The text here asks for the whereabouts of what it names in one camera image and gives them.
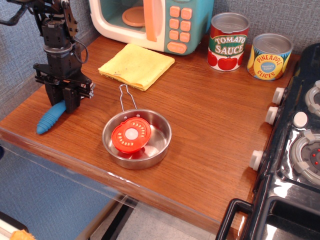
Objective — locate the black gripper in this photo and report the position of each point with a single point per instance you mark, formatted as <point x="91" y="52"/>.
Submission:
<point x="64" y="71"/>

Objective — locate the blue handled metal fork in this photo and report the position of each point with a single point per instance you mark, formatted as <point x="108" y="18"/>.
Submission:
<point x="50" y="117"/>

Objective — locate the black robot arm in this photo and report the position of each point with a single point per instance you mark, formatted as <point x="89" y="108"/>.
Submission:
<point x="54" y="18"/>

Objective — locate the yellow folded towel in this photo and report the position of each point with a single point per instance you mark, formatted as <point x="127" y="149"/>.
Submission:
<point x="136" y="66"/>

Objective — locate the red toy tomato slice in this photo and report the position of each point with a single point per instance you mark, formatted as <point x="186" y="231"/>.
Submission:
<point x="131" y="135"/>

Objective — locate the small steel pan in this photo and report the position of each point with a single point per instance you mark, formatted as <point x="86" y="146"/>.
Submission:
<point x="154" y="151"/>

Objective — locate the orange microwave plate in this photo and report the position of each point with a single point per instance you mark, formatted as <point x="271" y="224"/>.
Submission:
<point x="134" y="16"/>

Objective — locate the toy microwave teal and cream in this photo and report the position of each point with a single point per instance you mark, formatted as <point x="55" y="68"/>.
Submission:
<point x="171" y="26"/>

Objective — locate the tomato sauce can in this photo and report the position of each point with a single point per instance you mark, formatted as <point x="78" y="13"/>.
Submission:
<point x="227" y="41"/>

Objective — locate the white stove knob lower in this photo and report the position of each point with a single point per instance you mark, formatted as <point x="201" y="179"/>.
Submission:
<point x="256" y="159"/>

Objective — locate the white stove knob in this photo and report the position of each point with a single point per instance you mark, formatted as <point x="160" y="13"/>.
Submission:
<point x="271" y="115"/>
<point x="278" y="95"/>
<point x="256" y="159"/>

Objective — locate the white stove knob middle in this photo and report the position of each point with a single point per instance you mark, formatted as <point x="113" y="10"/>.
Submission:
<point x="271" y="115"/>

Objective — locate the pineapple slices can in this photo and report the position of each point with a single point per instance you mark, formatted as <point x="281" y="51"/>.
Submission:
<point x="269" y="56"/>

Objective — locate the white stove knob upper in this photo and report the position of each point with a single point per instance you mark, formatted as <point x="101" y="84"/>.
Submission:
<point x="278" y="95"/>

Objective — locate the black toy stove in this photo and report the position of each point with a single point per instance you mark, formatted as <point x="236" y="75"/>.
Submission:
<point x="286" y="193"/>

